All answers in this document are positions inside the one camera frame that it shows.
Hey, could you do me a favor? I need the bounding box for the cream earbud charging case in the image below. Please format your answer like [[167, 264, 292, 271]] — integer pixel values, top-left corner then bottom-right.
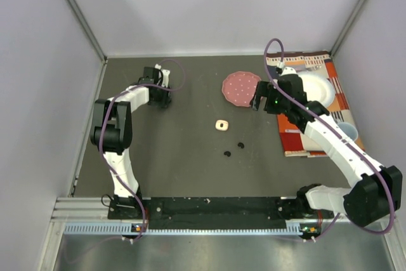
[[215, 119, 229, 131]]

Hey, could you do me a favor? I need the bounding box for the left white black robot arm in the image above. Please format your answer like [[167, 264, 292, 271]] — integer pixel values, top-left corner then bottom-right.
[[89, 65, 171, 220]]

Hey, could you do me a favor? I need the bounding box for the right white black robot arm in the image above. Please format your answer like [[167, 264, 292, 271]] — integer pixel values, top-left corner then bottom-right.
[[250, 74, 403, 227]]

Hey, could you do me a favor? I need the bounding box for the pink dotted plate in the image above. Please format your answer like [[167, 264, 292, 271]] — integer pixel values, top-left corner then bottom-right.
[[221, 71, 261, 107]]

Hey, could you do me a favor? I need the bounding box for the white paper plate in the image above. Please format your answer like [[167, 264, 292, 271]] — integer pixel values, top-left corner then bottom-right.
[[298, 72, 336, 108]]

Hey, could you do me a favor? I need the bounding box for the patterned orange cloth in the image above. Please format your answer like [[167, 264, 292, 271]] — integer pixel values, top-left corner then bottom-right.
[[277, 51, 355, 157]]

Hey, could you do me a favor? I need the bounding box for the light blue cup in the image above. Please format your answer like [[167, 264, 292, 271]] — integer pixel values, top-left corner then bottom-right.
[[337, 122, 358, 141]]

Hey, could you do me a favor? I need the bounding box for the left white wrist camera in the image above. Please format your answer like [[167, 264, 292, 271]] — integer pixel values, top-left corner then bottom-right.
[[155, 64, 171, 88]]

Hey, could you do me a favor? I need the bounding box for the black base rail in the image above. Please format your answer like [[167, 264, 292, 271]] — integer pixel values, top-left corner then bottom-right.
[[107, 195, 302, 230]]

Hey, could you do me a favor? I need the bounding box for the aluminium frame profile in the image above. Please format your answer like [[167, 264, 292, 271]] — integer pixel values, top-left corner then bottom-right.
[[37, 195, 108, 271]]

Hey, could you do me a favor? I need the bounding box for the grey slotted cable duct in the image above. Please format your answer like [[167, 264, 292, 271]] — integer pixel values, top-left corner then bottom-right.
[[63, 220, 320, 237]]

